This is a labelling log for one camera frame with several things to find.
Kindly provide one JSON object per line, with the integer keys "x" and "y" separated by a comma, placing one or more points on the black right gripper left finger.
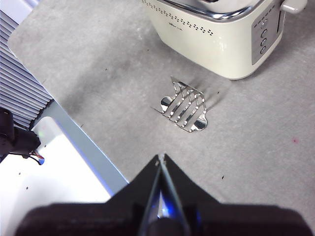
{"x": 98, "y": 218}

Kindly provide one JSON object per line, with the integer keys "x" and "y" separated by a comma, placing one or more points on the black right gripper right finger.
{"x": 233, "y": 221}

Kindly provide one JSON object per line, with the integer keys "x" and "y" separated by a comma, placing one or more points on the shiny metal toast rack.
{"x": 183, "y": 108}

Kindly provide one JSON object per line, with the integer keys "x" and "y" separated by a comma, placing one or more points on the cream two-slot toaster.
{"x": 221, "y": 49}

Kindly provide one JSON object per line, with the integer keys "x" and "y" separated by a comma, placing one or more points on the toaster lever knob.
{"x": 294, "y": 6}

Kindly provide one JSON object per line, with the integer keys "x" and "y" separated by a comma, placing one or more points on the grey ribbed panel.
{"x": 19, "y": 81}

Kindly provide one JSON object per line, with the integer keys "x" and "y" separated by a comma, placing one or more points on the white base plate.
{"x": 54, "y": 182}

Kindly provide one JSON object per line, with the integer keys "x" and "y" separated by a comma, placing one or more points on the pale grey frame bar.
{"x": 86, "y": 152}

